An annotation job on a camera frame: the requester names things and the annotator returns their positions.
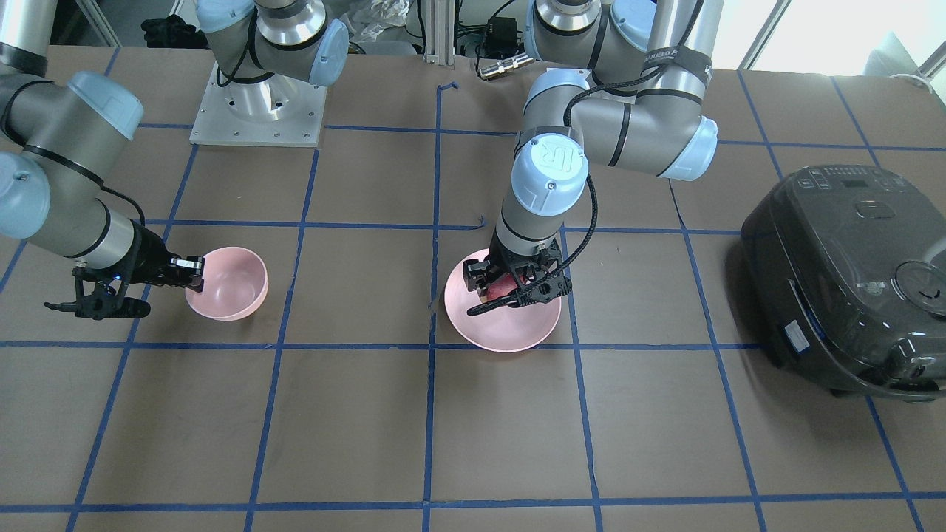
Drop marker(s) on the dark grey rice cooker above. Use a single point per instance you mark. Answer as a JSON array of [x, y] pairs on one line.
[[848, 262]]

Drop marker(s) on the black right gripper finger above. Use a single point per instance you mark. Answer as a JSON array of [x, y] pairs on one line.
[[99, 308], [187, 271]]

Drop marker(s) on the pink bowl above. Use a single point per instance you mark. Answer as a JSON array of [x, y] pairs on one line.
[[235, 284]]

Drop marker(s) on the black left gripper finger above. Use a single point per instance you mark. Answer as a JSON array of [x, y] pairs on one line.
[[543, 291], [476, 274]]

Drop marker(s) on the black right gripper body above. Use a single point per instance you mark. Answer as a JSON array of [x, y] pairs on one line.
[[151, 258]]

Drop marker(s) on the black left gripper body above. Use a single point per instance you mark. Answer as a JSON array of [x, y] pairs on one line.
[[474, 275]]

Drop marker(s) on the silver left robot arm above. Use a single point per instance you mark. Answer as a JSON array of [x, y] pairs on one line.
[[626, 90]]

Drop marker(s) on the red apple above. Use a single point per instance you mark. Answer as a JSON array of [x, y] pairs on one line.
[[501, 287]]

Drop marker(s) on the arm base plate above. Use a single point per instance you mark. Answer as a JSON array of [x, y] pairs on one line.
[[279, 112]]

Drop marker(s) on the pink plate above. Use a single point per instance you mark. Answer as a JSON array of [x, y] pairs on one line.
[[506, 329]]

